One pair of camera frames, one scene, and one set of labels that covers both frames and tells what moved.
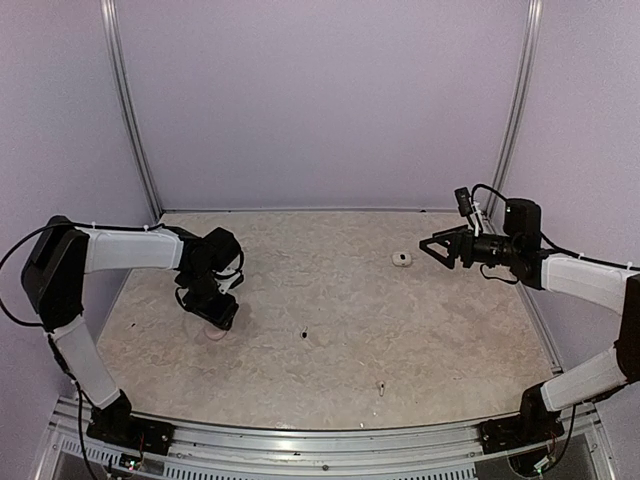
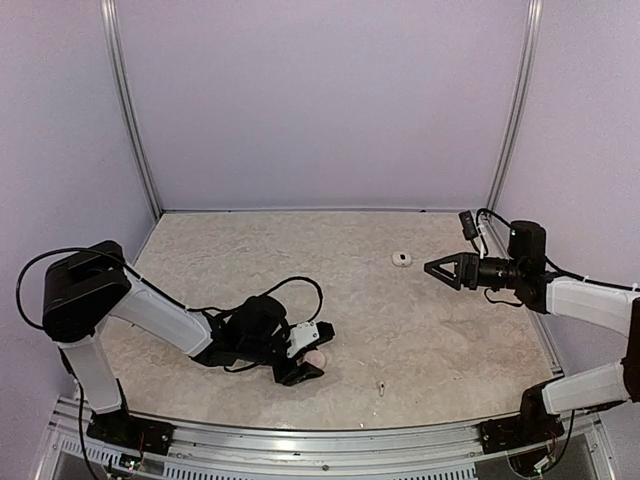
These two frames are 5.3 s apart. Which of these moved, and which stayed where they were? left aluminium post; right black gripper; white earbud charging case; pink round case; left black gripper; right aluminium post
Moved: left black gripper; right black gripper; pink round case
Stayed: right aluminium post; left aluminium post; white earbud charging case
